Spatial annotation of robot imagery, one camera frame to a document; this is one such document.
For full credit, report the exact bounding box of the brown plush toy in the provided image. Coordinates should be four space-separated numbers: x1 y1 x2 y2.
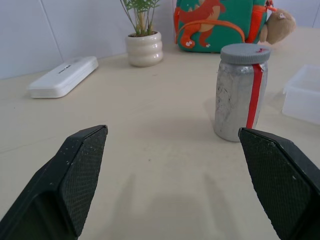
259 7 297 46

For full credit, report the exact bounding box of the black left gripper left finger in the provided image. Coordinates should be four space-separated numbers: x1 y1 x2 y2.
0 124 109 240

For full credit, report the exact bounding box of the grey-lidded jar with red stripe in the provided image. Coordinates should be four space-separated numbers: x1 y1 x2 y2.
213 59 269 143

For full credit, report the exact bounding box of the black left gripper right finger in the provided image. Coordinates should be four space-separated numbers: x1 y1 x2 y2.
238 127 320 240

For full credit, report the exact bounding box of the cream ribbed ceramic pot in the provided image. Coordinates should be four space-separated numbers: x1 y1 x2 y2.
124 30 164 68

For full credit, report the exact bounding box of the green leafy plant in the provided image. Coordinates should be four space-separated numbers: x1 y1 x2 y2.
119 0 162 38

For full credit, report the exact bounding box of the white flat rectangular case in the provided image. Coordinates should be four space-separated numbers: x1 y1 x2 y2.
27 55 100 99

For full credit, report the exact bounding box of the small white round cap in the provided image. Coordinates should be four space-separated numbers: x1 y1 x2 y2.
219 42 272 67

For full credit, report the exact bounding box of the clear plastic container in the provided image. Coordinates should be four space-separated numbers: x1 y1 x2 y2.
281 63 320 126

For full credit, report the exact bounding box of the teal dinosaur backpack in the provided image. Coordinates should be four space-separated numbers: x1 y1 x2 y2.
173 0 273 54

